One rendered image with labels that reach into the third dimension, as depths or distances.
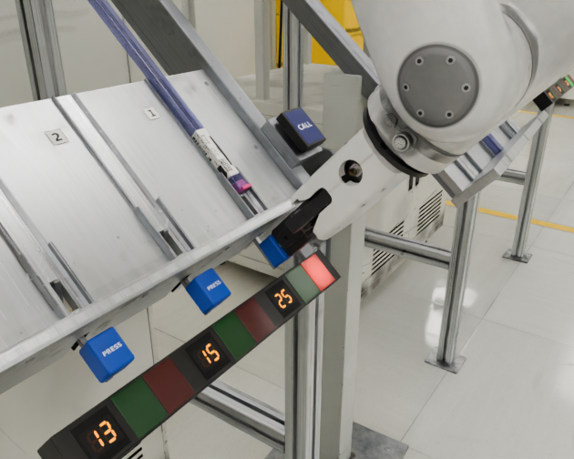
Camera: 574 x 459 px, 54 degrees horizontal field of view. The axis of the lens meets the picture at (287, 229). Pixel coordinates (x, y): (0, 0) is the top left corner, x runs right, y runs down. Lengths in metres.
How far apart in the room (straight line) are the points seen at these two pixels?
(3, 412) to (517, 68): 0.73
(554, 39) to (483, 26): 0.07
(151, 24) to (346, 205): 0.39
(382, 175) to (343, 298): 0.57
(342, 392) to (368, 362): 0.46
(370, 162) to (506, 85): 0.14
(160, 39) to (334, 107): 0.29
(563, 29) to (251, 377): 1.25
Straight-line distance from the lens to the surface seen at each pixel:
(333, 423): 1.17
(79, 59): 2.82
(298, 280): 0.58
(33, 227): 0.47
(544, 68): 0.40
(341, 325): 1.02
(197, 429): 1.38
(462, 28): 0.33
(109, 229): 0.49
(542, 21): 0.39
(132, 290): 0.44
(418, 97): 0.34
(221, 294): 0.49
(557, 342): 1.79
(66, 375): 0.89
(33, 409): 0.88
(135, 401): 0.45
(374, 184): 0.44
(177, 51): 0.72
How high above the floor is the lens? 0.95
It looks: 25 degrees down
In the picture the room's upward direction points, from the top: straight up
